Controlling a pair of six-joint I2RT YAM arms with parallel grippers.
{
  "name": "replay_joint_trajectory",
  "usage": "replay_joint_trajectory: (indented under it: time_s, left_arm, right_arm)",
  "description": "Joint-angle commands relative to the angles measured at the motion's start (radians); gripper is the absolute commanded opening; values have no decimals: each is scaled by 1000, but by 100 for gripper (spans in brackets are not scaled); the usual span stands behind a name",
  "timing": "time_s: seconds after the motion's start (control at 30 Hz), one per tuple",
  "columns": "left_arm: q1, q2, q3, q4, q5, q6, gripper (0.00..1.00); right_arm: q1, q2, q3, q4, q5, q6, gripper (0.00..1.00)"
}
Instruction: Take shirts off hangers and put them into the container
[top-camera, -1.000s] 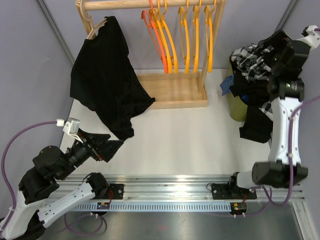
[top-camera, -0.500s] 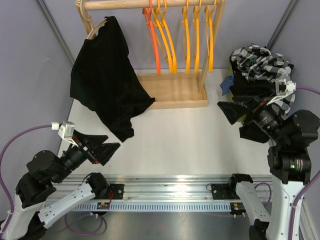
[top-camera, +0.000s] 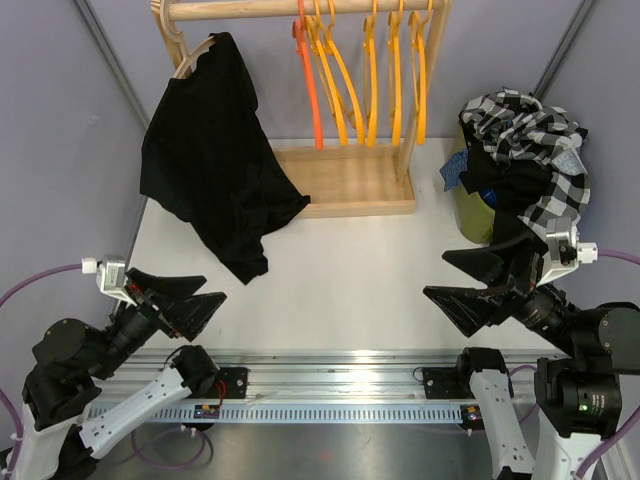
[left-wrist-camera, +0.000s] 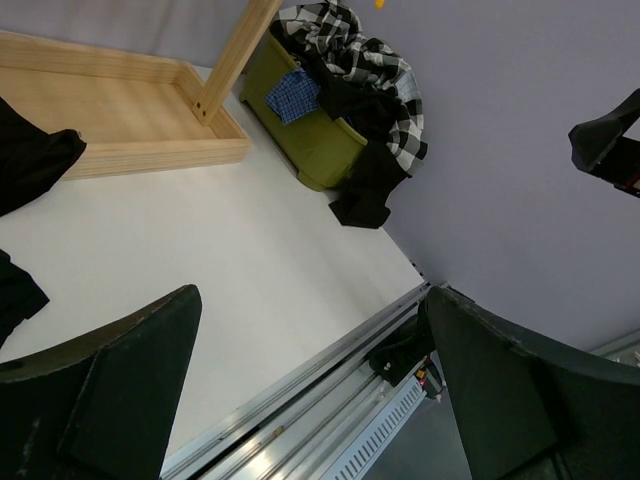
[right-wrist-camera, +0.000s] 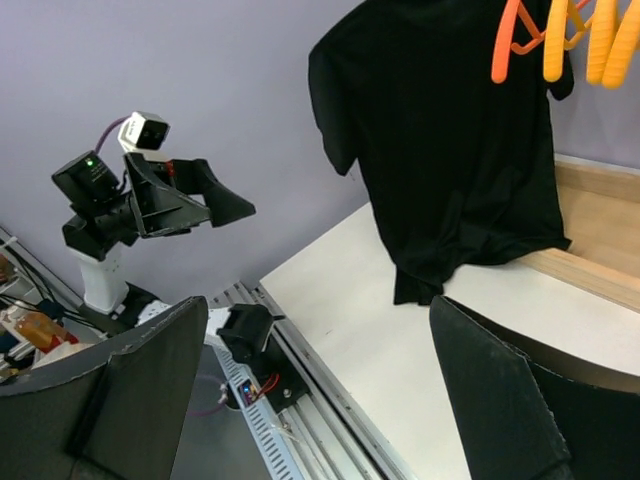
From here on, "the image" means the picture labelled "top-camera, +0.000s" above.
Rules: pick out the orange hanger empty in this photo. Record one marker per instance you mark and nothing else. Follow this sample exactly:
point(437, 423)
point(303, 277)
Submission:
point(395, 73)
point(370, 76)

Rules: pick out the black white checkered shirt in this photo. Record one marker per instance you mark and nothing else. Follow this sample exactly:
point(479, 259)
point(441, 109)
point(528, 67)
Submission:
point(511, 126)

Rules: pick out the black t-shirt on rack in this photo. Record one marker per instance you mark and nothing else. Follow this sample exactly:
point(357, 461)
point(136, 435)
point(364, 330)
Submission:
point(207, 160)

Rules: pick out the red orange hanger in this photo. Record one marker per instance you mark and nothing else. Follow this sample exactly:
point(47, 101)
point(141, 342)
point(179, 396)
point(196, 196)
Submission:
point(302, 49)

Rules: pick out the aluminium rail base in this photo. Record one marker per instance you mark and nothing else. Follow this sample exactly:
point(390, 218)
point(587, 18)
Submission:
point(334, 376)

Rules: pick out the white slotted cable duct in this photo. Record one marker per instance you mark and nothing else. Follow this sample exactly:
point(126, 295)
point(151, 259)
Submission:
point(240, 413)

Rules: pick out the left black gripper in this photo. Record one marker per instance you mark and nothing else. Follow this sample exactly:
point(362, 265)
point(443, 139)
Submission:
point(178, 317)

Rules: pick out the wooden clothes rack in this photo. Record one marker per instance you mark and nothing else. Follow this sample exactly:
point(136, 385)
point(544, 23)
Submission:
point(350, 180)

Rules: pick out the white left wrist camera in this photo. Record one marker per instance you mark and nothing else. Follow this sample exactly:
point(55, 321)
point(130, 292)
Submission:
point(111, 277)

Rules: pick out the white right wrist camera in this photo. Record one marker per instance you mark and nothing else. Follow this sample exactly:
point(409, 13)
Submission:
point(566, 253)

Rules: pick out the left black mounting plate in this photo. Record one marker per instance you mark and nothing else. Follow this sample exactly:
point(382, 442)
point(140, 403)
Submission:
point(232, 382)

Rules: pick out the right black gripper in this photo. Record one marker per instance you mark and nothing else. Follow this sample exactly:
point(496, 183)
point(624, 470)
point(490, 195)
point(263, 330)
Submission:
point(472, 307)

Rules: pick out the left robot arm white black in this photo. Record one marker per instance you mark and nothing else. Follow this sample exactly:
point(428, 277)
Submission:
point(52, 439)

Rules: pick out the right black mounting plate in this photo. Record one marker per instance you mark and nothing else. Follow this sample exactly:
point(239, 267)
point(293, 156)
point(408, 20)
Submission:
point(442, 383)

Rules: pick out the green laundry basket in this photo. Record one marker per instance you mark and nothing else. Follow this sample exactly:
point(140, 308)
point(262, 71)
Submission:
point(474, 217)

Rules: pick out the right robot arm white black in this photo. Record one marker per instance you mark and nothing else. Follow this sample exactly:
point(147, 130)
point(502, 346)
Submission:
point(578, 395)

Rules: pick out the black mounting plate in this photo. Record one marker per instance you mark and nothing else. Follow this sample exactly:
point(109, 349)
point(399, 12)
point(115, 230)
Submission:
point(232, 382)
point(442, 383)

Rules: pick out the blue checked shirt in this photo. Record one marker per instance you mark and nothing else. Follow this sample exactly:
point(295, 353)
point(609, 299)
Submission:
point(450, 173)

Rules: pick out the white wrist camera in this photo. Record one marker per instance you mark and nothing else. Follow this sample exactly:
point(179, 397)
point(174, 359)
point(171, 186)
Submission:
point(111, 277)
point(566, 253)

